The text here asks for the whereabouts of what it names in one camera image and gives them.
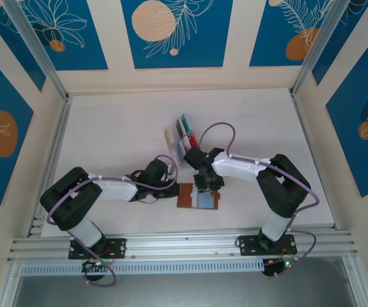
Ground brown leather card holder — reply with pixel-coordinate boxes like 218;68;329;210
176;182;222;210

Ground clear acrylic card rack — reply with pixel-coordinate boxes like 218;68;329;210
164;112;201;167

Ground teal card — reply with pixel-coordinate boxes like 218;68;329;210
181;112;192;134

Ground aluminium mounting rail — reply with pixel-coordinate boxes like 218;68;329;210
6;225;360;265

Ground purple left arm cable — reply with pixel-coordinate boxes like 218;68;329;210
45;155;179;287

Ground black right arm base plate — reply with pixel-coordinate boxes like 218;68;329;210
236;235;298;256

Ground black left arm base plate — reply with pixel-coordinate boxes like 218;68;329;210
68;238;128;260

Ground white slotted cable duct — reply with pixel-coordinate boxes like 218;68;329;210
20;259;265;278

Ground aluminium table side rail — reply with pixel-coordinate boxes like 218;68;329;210
26;94;73;238
289;89;346;232

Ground aluminium frame post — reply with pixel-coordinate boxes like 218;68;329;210
289;0;368;97
2;0;70;100

